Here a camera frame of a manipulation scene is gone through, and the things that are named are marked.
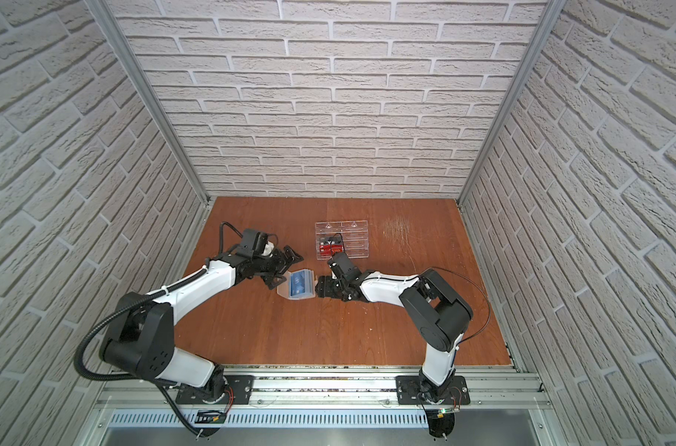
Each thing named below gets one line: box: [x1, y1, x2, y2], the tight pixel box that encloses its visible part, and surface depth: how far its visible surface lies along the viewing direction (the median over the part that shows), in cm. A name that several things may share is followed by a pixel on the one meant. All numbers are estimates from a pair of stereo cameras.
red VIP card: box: [318, 244, 343, 258], surface depth 102 cm
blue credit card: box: [288, 269, 315, 299], surface depth 94 cm
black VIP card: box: [319, 236, 342, 246], surface depth 102 cm
